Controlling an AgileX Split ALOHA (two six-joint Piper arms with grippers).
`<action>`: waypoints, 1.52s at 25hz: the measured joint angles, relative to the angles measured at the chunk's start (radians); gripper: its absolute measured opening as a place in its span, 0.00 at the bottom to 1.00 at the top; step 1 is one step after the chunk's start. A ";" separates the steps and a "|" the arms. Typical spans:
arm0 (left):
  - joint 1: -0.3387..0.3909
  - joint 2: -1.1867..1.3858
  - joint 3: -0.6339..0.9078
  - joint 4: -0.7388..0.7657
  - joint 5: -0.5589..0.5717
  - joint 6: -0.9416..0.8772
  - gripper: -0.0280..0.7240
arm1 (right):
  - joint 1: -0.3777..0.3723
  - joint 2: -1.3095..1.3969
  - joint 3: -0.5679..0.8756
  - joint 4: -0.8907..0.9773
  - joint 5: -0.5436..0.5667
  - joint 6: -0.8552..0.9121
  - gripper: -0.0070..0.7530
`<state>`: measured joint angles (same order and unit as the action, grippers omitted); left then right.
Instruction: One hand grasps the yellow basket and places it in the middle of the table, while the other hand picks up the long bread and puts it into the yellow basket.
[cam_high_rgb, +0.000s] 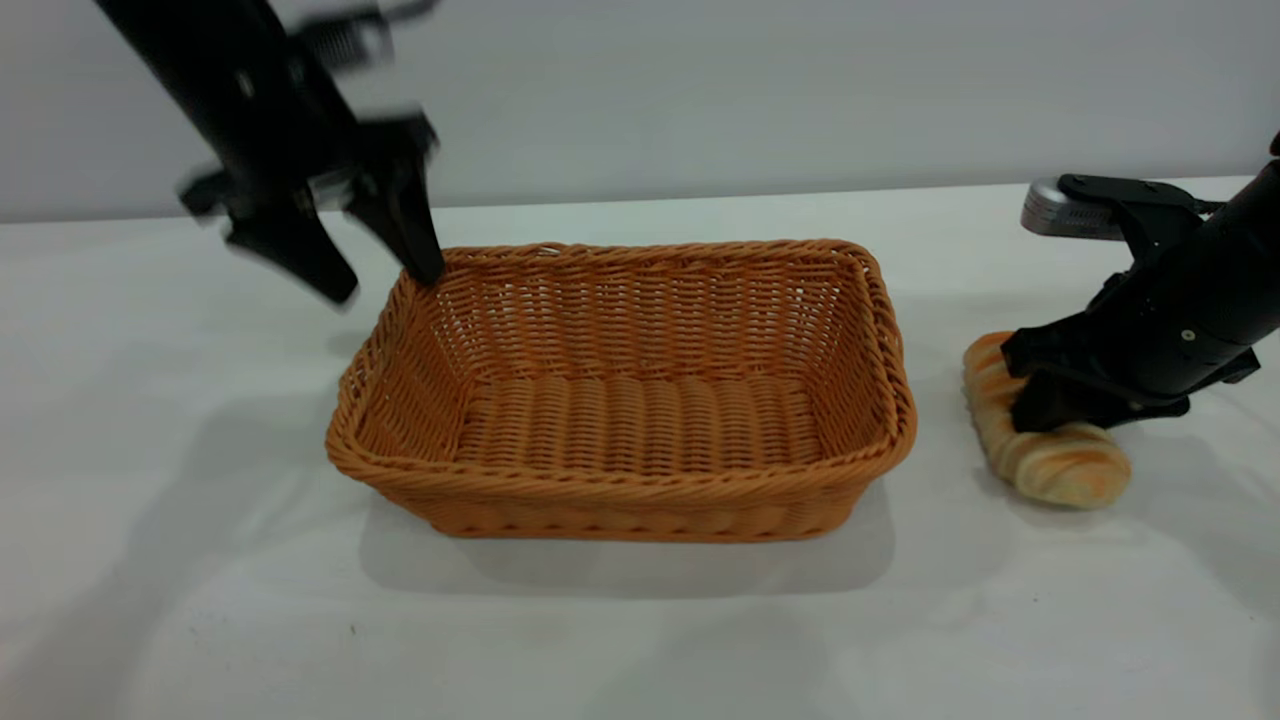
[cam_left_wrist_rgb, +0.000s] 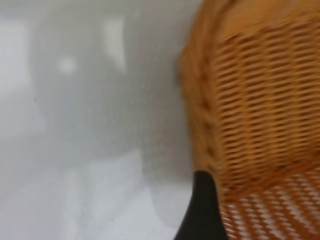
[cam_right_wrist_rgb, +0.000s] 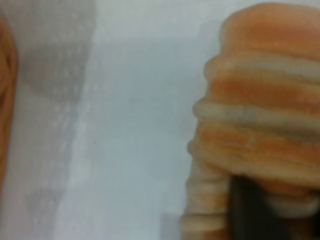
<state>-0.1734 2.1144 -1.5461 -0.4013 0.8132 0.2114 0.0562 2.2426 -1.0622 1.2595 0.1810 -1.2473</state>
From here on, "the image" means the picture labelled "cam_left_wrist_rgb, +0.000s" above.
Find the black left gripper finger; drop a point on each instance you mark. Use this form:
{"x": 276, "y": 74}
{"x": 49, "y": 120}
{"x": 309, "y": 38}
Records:
{"x": 201, "y": 210}

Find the orange woven wicker basket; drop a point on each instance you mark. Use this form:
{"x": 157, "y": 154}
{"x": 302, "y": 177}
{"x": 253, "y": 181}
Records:
{"x": 257, "y": 112}

